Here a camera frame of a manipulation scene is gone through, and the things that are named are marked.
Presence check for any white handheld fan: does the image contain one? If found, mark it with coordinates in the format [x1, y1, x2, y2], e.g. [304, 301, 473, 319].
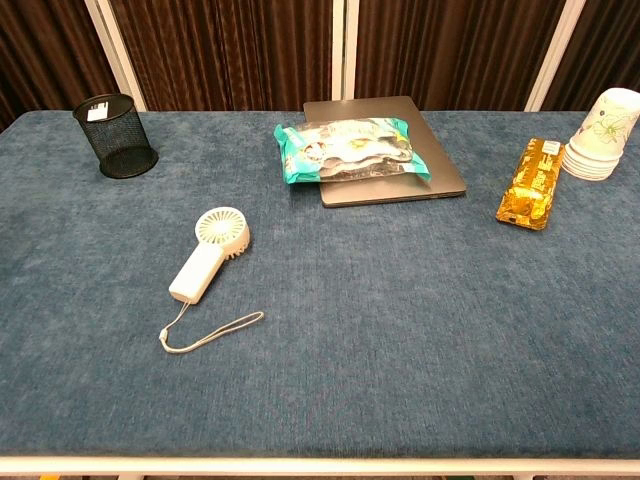
[168, 206, 252, 305]

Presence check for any blue fabric table cloth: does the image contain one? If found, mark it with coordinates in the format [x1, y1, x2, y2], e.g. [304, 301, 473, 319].
[0, 109, 640, 459]

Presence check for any teal snack bag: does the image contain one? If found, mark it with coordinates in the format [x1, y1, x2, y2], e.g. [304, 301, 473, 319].
[273, 116, 432, 186]

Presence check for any grey closed laptop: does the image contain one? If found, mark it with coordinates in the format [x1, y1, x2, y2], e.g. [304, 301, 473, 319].
[303, 95, 468, 209]

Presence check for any brown pleated curtain panel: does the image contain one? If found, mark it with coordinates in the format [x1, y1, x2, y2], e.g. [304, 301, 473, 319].
[542, 0, 640, 112]
[353, 0, 567, 112]
[109, 0, 335, 113]
[0, 0, 120, 132]

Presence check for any gold foil snack package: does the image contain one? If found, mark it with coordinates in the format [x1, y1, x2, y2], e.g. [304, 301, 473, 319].
[495, 137, 566, 233]

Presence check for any black mesh pen holder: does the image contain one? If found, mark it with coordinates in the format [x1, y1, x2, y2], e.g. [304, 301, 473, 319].
[72, 93, 160, 179]

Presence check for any white paper cup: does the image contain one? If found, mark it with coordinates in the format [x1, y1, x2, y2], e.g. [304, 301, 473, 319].
[561, 87, 640, 182]

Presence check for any white partition post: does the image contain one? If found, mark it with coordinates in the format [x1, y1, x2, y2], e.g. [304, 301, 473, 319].
[523, 0, 587, 113]
[83, 0, 148, 113]
[331, 0, 357, 101]

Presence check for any white table frame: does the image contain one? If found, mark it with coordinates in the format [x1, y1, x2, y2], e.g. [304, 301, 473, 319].
[0, 453, 640, 480]

